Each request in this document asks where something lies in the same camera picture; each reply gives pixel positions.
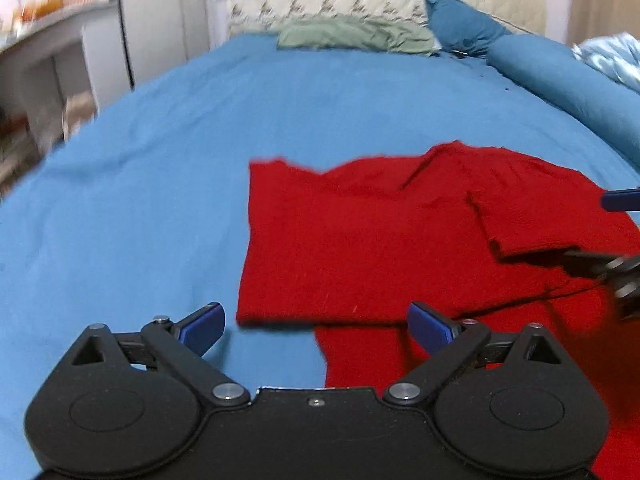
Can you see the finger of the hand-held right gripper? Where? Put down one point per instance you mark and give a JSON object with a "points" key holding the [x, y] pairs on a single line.
{"points": [[585, 262], [619, 201]]}

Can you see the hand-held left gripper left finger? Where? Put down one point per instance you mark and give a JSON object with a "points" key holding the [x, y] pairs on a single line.
{"points": [[204, 331]]}

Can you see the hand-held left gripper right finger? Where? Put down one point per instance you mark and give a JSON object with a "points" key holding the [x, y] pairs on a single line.
{"points": [[428, 331]]}

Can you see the red knit sweater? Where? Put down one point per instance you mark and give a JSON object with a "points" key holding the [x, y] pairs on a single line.
{"points": [[360, 240]]}

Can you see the blue bolster pillow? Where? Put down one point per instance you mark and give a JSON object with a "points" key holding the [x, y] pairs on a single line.
{"points": [[560, 85]]}

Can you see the light blue satin cloth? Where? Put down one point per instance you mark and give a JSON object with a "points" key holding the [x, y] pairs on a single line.
{"points": [[612, 60]]}

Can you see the blue bed sheet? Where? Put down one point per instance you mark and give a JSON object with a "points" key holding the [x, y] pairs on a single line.
{"points": [[165, 160]]}

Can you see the green folded cloth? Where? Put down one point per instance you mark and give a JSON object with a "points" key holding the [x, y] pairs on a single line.
{"points": [[350, 35]]}

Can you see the white desk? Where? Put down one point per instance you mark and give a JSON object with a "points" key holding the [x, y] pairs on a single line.
{"points": [[60, 55]]}

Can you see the white wardrobe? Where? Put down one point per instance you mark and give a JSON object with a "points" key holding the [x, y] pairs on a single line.
{"points": [[165, 15]]}

